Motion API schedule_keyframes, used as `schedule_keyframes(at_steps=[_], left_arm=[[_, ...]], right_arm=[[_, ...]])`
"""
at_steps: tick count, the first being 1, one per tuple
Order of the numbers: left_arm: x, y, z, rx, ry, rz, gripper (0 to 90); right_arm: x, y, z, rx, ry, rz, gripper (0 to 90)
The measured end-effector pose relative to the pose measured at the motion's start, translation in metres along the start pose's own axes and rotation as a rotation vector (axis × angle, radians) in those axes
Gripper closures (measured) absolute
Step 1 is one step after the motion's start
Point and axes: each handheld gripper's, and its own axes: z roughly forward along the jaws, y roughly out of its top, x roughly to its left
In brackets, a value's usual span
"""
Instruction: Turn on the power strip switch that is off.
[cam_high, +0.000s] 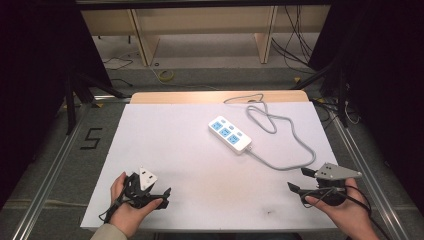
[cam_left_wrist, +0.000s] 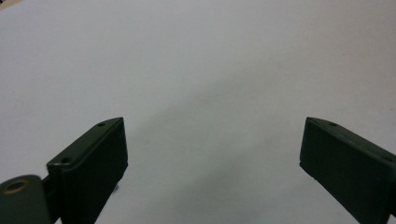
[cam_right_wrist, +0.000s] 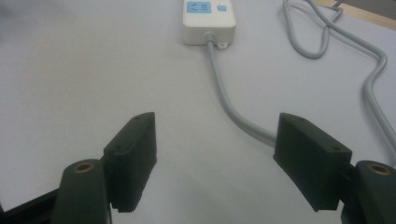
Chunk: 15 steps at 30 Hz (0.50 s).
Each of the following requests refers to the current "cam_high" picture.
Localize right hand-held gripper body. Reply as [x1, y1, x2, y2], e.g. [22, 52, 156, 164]
[313, 162, 363, 206]

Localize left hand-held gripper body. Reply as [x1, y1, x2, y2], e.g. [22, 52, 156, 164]
[122, 165, 159, 210]

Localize person's left hand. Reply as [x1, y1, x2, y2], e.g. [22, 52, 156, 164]
[109, 171, 165, 239]

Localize person's right hand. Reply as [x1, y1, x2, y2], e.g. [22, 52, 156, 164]
[304, 177, 382, 240]

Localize white power strip blue sockets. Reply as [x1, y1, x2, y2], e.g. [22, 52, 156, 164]
[208, 115, 253, 156]

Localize black metal stand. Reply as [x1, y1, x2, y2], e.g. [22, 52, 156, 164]
[64, 70, 132, 136]
[291, 61, 350, 129]

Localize black curtain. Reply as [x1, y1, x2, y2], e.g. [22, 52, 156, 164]
[0, 0, 113, 209]
[308, 0, 424, 204]

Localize yellow tape roll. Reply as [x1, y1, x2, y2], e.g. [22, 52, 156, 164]
[157, 68, 175, 83]

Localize aluminium floor rail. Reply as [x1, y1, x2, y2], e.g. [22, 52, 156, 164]
[12, 99, 101, 240]
[326, 101, 403, 240]

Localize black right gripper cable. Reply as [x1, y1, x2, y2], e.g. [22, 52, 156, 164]
[300, 185, 392, 240]

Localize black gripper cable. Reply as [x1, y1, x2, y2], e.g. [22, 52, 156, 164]
[300, 185, 392, 240]
[98, 179, 135, 225]

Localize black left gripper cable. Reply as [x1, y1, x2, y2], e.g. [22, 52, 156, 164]
[98, 179, 135, 225]

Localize grey power strip cable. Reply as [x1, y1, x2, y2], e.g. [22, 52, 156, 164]
[223, 93, 317, 172]

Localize white floor cable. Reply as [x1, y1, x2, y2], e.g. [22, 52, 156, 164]
[343, 99, 362, 126]

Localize thin black floor cable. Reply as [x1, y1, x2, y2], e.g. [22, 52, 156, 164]
[102, 55, 135, 89]

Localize bundle of black floor cables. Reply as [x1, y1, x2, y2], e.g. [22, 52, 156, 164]
[270, 4, 318, 74]

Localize light wooden bench frame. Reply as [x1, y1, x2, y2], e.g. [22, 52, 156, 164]
[80, 4, 332, 68]

